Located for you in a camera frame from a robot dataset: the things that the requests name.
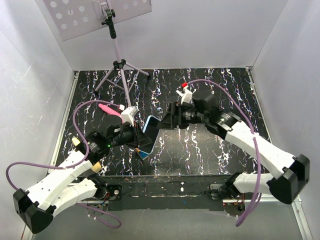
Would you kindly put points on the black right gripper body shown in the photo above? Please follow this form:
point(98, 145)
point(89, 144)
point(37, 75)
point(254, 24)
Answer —
point(190, 116)

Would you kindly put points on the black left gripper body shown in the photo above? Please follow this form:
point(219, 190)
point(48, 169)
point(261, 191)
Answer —
point(128, 136)

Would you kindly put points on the light blue phone case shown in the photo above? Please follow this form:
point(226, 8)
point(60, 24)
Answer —
point(150, 122)

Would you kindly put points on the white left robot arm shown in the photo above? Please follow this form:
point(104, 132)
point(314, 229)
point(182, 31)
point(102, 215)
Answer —
point(38, 205)

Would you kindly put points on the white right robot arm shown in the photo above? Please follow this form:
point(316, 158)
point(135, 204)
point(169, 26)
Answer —
point(287, 174)

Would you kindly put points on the orange and blue toy blocks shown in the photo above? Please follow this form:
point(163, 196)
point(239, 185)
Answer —
point(143, 155)

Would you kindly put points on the pink cylindrical stick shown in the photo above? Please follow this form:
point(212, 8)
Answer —
point(108, 110)

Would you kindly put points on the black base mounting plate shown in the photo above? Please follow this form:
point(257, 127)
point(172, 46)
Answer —
point(173, 192)

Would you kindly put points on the lilac music stand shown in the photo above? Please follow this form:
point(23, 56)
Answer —
point(75, 18)

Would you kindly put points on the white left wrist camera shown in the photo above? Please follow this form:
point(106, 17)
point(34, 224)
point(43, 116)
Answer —
point(128, 115)

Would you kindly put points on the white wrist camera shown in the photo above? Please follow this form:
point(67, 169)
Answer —
point(185, 94)
point(128, 115)

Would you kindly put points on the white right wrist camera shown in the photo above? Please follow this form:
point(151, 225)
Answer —
point(185, 94)

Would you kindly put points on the wooden handled tool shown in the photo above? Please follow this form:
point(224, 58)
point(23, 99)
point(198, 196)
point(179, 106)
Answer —
point(95, 168)

